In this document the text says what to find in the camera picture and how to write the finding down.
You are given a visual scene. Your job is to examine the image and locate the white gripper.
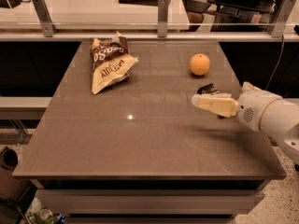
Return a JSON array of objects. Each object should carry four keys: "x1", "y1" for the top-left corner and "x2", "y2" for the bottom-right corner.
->
[{"x1": 192, "y1": 81, "x2": 282, "y2": 132}]

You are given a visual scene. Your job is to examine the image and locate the black rxbar chocolate bar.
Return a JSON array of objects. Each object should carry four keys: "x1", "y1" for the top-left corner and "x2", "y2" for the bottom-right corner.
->
[{"x1": 197, "y1": 83, "x2": 219, "y2": 94}]

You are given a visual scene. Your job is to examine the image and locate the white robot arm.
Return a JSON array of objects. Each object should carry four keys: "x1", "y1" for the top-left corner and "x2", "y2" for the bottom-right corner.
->
[{"x1": 192, "y1": 82, "x2": 299, "y2": 166}]

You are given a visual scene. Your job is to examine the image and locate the orange fruit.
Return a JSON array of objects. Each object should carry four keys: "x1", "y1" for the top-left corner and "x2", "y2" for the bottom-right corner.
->
[{"x1": 190, "y1": 53, "x2": 210, "y2": 76}]

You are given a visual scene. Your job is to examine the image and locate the glass barrier panel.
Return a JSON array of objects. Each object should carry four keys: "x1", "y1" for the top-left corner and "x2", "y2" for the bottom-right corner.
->
[{"x1": 0, "y1": 0, "x2": 299, "y2": 33}]

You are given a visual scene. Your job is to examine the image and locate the seated person in background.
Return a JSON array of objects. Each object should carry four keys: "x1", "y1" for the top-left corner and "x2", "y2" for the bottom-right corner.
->
[{"x1": 177, "y1": 0, "x2": 295, "y2": 33}]

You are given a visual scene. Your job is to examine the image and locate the brown beige chip bag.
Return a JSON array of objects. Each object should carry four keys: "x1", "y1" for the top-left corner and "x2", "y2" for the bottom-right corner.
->
[{"x1": 90, "y1": 32, "x2": 138, "y2": 94}]

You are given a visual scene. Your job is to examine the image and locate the brown bin at left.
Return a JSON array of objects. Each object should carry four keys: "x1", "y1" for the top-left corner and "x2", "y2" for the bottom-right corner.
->
[{"x1": 0, "y1": 147, "x2": 30, "y2": 202}]

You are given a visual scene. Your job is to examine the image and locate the grey cable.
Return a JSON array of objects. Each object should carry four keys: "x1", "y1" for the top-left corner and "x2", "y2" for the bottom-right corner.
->
[{"x1": 264, "y1": 35, "x2": 286, "y2": 91}]

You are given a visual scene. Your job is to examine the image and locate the right metal glass bracket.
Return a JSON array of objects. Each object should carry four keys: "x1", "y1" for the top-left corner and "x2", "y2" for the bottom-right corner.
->
[{"x1": 270, "y1": 0, "x2": 297, "y2": 38}]

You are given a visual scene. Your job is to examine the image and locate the metal glass bracket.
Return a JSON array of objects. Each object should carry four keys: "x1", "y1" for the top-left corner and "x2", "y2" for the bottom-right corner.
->
[
  {"x1": 32, "y1": 0, "x2": 56, "y2": 37},
  {"x1": 270, "y1": 0, "x2": 297, "y2": 38},
  {"x1": 157, "y1": 0, "x2": 170, "y2": 37}
]

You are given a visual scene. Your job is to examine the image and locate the middle metal glass bracket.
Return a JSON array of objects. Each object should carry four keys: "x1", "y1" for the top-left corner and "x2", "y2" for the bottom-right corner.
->
[{"x1": 157, "y1": 0, "x2": 170, "y2": 37}]

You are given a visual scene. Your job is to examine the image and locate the left metal glass bracket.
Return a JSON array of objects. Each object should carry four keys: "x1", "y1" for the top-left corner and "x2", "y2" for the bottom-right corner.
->
[{"x1": 32, "y1": 0, "x2": 56, "y2": 37}]

